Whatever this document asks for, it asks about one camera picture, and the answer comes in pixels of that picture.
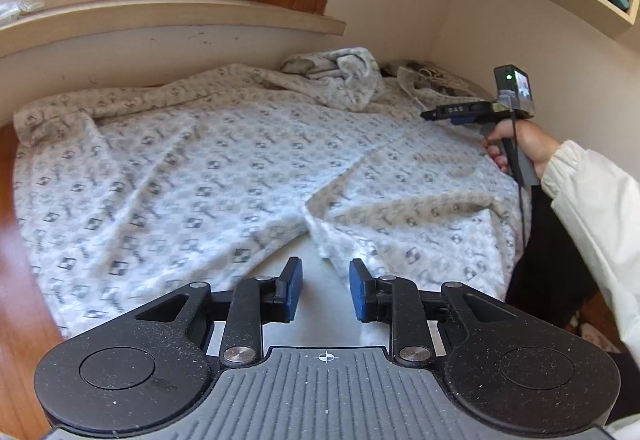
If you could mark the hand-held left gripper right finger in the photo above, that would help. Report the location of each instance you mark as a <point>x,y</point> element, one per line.
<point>356,290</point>

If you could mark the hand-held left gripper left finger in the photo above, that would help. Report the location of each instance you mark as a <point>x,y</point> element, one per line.
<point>295,287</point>

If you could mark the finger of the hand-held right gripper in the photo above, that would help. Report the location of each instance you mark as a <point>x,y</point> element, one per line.
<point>465,111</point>

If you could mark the white checker-patterned garment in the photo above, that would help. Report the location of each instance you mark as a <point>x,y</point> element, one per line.
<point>200,170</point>

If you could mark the person's right forearm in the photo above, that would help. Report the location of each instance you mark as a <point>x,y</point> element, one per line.
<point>595,220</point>

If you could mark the person's right hand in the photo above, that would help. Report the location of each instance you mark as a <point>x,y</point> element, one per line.
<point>535,145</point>

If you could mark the grey printed sweatshirt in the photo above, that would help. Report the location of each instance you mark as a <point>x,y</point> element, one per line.
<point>435,75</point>

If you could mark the beige window sill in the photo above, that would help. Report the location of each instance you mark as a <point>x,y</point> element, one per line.
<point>150,20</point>

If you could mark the clear plastic bag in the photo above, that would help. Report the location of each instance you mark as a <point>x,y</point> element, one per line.
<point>20,9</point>

